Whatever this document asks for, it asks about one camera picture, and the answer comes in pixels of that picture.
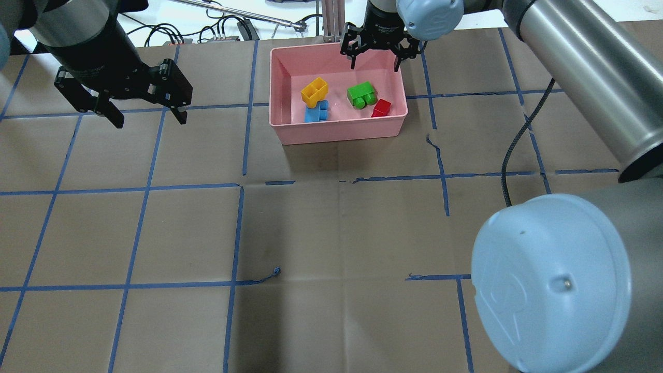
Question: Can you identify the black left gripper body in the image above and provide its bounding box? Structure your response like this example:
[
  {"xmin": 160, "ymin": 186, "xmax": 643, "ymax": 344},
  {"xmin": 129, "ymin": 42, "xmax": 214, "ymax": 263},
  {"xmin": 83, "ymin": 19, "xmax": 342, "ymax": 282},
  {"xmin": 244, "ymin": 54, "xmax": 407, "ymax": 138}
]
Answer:
[{"xmin": 39, "ymin": 15, "xmax": 193, "ymax": 112}]

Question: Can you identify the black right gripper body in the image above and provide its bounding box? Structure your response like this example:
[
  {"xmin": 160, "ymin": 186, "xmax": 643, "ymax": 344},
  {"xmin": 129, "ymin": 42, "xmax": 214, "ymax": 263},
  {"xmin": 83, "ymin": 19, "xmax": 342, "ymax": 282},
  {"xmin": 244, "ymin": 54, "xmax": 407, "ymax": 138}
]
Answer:
[{"xmin": 339, "ymin": 5, "xmax": 421, "ymax": 59}]

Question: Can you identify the green building block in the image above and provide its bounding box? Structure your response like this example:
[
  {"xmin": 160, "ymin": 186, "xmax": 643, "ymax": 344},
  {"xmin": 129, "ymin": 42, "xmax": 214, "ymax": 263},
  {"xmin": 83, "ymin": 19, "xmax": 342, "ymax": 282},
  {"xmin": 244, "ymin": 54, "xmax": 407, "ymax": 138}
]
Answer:
[{"xmin": 347, "ymin": 81, "xmax": 378, "ymax": 109}]

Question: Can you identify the yellow building block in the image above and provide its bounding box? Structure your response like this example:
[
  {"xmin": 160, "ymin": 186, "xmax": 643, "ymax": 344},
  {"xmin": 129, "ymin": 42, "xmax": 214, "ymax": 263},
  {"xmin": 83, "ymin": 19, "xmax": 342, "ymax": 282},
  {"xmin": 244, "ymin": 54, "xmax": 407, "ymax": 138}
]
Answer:
[{"xmin": 300, "ymin": 77, "xmax": 329, "ymax": 109}]

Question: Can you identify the red building block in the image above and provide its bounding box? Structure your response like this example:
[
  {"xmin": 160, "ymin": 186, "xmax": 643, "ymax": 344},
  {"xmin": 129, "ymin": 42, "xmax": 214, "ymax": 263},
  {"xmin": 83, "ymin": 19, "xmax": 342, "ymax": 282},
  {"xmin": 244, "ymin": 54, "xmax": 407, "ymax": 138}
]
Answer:
[{"xmin": 371, "ymin": 98, "xmax": 392, "ymax": 118}]

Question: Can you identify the blue building block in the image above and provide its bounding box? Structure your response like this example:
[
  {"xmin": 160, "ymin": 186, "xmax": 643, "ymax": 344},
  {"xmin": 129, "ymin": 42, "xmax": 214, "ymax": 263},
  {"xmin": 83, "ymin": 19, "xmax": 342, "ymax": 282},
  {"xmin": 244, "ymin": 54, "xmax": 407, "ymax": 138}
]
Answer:
[{"xmin": 305, "ymin": 99, "xmax": 329, "ymax": 123}]

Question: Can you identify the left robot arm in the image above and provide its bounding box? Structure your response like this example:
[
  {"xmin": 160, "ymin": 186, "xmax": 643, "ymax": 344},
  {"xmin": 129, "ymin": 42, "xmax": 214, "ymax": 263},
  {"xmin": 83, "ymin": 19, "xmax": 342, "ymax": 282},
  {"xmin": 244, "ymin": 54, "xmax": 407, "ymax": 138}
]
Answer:
[{"xmin": 2, "ymin": 1, "xmax": 193, "ymax": 129}]

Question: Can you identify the pink plastic box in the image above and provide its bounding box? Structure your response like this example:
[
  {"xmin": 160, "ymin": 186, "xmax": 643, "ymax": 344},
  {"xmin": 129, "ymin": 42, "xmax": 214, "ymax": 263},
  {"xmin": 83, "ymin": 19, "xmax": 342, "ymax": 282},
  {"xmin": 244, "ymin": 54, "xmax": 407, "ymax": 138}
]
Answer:
[{"xmin": 268, "ymin": 43, "xmax": 408, "ymax": 146}]

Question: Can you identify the metal rod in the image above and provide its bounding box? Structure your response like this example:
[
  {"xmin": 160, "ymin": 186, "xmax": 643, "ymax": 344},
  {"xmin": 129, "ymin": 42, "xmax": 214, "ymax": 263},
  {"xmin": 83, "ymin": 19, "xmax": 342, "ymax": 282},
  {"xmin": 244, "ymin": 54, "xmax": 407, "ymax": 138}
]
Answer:
[{"xmin": 172, "ymin": 1, "xmax": 308, "ymax": 32}]

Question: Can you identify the aluminium frame post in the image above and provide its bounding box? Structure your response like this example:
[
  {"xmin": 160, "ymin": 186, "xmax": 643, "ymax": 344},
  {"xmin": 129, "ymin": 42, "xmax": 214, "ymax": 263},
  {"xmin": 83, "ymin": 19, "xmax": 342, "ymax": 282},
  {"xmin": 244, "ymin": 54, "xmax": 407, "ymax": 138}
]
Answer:
[{"xmin": 321, "ymin": 0, "xmax": 346, "ymax": 42}]

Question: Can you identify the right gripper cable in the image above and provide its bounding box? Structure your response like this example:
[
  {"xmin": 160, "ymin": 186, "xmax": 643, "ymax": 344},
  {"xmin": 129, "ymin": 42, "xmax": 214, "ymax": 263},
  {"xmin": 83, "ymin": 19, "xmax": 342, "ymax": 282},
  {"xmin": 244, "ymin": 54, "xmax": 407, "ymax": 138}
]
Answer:
[{"xmin": 500, "ymin": 78, "xmax": 557, "ymax": 208}]

